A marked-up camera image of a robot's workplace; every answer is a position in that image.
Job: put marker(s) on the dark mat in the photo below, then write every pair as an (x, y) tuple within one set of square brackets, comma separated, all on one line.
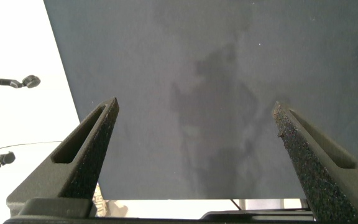
[(197, 46)]

